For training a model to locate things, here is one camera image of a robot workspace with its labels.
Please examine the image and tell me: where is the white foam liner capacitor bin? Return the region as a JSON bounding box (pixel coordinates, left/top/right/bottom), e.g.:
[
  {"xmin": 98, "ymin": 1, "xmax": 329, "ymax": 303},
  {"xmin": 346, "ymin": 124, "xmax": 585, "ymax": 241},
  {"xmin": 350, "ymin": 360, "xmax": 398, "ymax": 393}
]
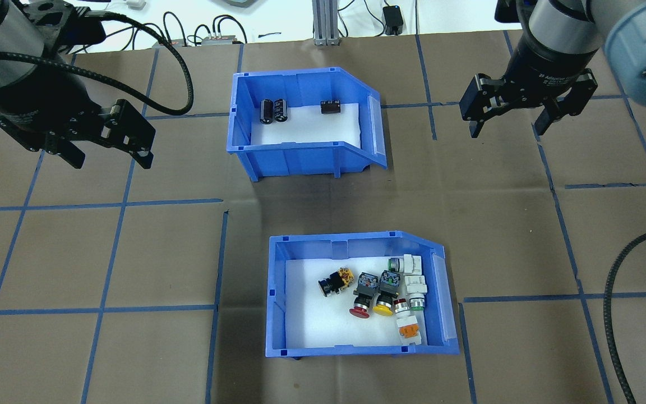
[{"xmin": 250, "ymin": 104, "xmax": 362, "ymax": 149}]

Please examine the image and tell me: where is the black power adapter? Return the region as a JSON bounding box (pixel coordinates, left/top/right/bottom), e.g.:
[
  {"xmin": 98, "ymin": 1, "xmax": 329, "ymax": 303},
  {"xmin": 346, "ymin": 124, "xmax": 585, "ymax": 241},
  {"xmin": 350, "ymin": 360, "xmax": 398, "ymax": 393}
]
[{"xmin": 383, "ymin": 6, "xmax": 405, "ymax": 35}]

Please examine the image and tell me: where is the red mushroom push button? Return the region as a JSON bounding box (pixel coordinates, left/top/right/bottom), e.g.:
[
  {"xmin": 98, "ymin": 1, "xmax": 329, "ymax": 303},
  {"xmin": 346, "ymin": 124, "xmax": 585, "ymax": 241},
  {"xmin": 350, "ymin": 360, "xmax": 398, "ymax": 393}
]
[{"xmin": 349, "ymin": 272, "xmax": 380, "ymax": 320}]

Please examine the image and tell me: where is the black push button yellow block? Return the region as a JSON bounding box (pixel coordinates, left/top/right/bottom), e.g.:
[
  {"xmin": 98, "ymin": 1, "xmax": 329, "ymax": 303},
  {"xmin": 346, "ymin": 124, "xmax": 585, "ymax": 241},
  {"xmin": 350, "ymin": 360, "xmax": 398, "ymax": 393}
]
[{"xmin": 318, "ymin": 267, "xmax": 355, "ymax": 298}]

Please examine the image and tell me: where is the small green button white body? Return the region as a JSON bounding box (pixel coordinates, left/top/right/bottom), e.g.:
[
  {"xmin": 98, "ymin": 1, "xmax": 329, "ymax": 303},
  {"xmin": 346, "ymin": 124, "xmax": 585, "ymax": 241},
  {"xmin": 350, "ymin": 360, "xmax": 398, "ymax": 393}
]
[{"xmin": 387, "ymin": 254, "xmax": 422, "ymax": 274}]

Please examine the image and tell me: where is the white foam liner button bin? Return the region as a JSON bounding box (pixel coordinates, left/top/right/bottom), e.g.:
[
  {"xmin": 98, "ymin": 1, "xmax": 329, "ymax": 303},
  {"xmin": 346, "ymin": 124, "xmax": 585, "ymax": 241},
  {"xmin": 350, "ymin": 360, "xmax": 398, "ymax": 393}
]
[{"xmin": 285, "ymin": 257, "xmax": 433, "ymax": 347}]

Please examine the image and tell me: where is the blue bin holding push buttons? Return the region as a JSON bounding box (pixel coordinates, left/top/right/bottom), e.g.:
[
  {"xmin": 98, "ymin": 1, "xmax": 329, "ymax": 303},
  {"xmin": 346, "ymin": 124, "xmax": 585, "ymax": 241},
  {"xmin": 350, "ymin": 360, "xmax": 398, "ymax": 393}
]
[{"xmin": 265, "ymin": 231, "xmax": 460, "ymax": 358}]

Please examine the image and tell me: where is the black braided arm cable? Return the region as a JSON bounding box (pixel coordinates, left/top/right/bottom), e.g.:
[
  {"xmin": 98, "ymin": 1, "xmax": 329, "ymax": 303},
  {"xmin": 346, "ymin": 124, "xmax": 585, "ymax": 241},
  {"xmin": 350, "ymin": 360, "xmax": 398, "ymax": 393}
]
[
  {"xmin": 0, "ymin": 10, "xmax": 195, "ymax": 116},
  {"xmin": 605, "ymin": 224, "xmax": 646, "ymax": 404}
]

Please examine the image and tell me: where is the thin black cable loop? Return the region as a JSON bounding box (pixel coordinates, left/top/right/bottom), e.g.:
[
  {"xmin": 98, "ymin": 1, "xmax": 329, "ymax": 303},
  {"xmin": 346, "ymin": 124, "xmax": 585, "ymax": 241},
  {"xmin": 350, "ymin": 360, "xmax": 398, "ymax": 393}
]
[
  {"xmin": 162, "ymin": 11, "xmax": 189, "ymax": 47},
  {"xmin": 211, "ymin": 14, "xmax": 248, "ymax": 44}
]

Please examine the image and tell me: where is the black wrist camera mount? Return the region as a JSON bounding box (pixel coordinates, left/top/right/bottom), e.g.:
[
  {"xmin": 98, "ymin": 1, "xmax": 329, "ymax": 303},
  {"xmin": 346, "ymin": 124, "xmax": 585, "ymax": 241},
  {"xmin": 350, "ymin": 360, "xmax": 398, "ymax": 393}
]
[
  {"xmin": 20, "ymin": 0, "xmax": 108, "ymax": 48},
  {"xmin": 494, "ymin": 0, "xmax": 534, "ymax": 26}
]

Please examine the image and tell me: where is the aluminium profile post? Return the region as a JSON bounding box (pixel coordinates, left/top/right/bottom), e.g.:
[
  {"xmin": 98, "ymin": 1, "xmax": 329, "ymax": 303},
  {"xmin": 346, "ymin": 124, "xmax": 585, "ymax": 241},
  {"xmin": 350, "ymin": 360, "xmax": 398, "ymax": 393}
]
[{"xmin": 312, "ymin": 0, "xmax": 342, "ymax": 45}]

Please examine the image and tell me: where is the green ring button white body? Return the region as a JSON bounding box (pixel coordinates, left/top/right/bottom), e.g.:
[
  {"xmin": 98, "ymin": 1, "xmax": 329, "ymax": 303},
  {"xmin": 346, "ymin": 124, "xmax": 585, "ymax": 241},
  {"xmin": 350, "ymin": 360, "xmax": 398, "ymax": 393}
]
[{"xmin": 403, "ymin": 274, "xmax": 428, "ymax": 313}]

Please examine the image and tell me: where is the red ring button orange block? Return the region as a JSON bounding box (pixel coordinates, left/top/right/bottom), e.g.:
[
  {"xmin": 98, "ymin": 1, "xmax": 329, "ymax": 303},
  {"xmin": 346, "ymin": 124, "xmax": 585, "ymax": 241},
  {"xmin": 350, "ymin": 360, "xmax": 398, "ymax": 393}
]
[{"xmin": 393, "ymin": 299, "xmax": 423, "ymax": 346}]

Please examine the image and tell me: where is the yellow mushroom push button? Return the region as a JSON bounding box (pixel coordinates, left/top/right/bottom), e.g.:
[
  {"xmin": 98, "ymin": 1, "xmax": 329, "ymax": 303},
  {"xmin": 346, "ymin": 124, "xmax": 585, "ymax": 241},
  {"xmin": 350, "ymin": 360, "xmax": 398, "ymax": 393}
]
[{"xmin": 372, "ymin": 269, "xmax": 401, "ymax": 316}]

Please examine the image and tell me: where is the blue bin holding capacitors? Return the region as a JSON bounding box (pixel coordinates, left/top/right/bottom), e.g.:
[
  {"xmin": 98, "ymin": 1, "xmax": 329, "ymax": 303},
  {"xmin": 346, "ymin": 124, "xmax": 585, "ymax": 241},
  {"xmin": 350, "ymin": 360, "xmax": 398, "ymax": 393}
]
[{"xmin": 226, "ymin": 67, "xmax": 389, "ymax": 182}]

